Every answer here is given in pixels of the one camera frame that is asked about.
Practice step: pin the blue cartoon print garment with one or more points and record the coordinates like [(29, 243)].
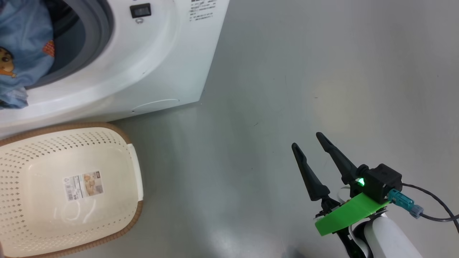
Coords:
[(25, 39)]

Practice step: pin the cream perforated laundry basket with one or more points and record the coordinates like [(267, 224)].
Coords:
[(43, 222)]

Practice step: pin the product label sticker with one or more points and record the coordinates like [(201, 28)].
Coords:
[(83, 185)]

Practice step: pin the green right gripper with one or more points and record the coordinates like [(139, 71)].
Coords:
[(344, 215)]

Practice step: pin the printed text label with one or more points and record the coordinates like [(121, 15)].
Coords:
[(202, 10)]

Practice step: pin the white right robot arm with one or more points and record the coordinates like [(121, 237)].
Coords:
[(391, 240)]

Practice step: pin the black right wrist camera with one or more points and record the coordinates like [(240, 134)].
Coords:
[(382, 182)]

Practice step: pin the round filter cover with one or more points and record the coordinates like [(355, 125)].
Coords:
[(155, 105)]

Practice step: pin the white front-load washing machine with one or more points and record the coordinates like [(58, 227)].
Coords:
[(161, 71)]

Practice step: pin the black door latch socket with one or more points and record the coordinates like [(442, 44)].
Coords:
[(140, 10)]

